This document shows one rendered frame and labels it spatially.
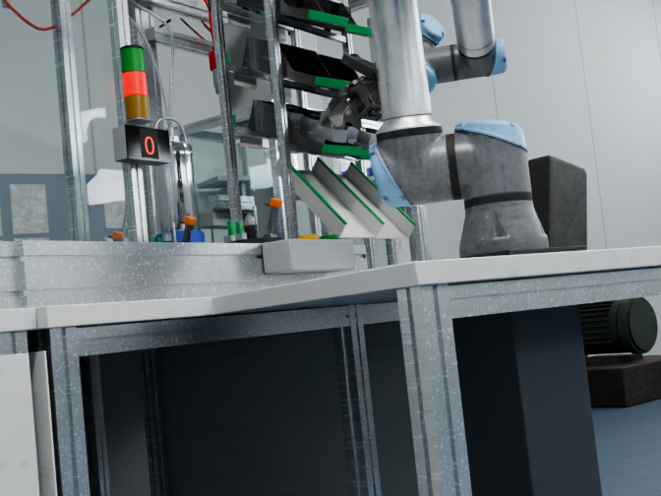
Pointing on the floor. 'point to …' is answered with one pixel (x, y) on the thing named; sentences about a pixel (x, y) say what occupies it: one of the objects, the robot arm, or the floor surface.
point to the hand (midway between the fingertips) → (331, 119)
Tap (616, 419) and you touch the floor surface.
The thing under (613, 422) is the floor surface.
